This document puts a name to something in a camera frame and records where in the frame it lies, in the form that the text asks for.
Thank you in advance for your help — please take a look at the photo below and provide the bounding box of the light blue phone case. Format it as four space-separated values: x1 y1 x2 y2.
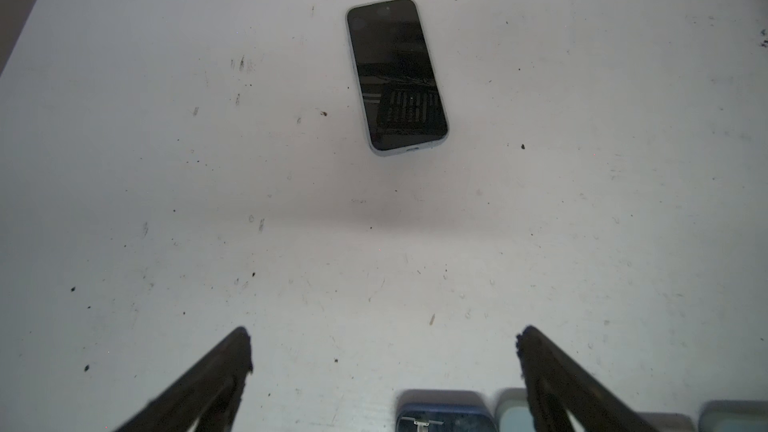
494 388 535 432

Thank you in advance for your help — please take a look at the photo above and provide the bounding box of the black phone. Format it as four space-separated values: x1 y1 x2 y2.
395 389 498 432
346 0 449 156

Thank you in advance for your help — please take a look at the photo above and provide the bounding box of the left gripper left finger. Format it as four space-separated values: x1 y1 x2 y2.
119 326 253 431

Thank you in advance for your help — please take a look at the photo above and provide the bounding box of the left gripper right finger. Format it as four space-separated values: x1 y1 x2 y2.
516 325 654 431

